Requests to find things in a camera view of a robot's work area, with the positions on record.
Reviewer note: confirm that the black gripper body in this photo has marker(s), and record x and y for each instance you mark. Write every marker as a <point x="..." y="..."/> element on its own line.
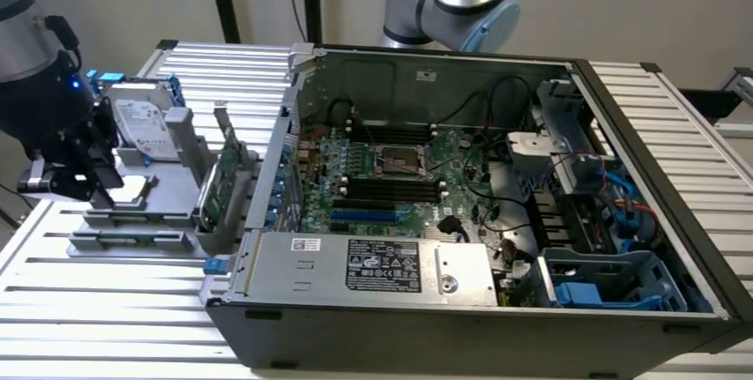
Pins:
<point x="42" y="98"/>

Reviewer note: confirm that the blue expansion slot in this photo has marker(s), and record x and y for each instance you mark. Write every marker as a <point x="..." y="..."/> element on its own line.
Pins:
<point x="364" y="215"/>

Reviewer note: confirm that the black expansion slot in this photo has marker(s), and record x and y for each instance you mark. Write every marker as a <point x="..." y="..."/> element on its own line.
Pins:
<point x="360" y="227"/>

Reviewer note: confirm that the black RAM slot bank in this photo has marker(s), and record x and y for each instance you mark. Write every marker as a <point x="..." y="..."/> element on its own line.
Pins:
<point x="393" y="188"/>
<point x="393" y="132"/>

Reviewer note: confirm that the blue plastic clamp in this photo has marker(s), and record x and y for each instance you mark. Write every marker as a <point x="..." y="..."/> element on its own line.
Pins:
<point x="106" y="79"/>

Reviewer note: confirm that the silver hard disk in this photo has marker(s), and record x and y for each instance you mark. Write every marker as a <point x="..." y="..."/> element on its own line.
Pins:
<point x="145" y="124"/>

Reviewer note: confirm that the grey parts rack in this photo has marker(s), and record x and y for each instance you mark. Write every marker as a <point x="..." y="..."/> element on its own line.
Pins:
<point x="177" y="221"/>

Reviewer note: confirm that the green graphics card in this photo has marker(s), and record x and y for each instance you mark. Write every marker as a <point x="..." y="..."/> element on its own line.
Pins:
<point x="221" y="177"/>

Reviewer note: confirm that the blue case latch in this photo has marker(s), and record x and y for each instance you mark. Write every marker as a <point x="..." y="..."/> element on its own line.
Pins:
<point x="216" y="264"/>

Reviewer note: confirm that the green motherboard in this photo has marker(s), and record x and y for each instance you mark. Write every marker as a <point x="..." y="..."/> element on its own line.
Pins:
<point x="389" y="195"/>

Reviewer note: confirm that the grey power supply unit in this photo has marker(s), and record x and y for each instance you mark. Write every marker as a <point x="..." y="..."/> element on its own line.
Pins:
<point x="365" y="270"/>

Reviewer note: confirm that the metal CPU socket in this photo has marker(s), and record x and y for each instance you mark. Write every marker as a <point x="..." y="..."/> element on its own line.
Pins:
<point x="397" y="160"/>

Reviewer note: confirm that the grey plastic fan shroud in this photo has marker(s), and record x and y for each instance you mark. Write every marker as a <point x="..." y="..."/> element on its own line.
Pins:
<point x="528" y="147"/>

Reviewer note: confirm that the black open PC case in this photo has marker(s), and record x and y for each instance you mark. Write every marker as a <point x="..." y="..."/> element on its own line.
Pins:
<point x="471" y="336"/>

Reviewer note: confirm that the grey metal disk bay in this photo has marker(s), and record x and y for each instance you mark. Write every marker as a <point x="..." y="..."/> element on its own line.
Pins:
<point x="568" y="133"/>

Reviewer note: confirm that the blue plastic drive caddy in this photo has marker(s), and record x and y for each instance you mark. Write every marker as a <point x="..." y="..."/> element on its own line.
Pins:
<point x="612" y="278"/>

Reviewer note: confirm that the blue disk rail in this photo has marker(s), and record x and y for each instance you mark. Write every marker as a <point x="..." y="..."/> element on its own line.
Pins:
<point x="177" y="91"/>

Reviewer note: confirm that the black bracket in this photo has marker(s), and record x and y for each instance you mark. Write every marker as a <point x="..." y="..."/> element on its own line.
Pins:
<point x="707" y="103"/>

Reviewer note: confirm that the aluminium profile frame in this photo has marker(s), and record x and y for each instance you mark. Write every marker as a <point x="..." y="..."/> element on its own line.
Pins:
<point x="736" y="98"/>

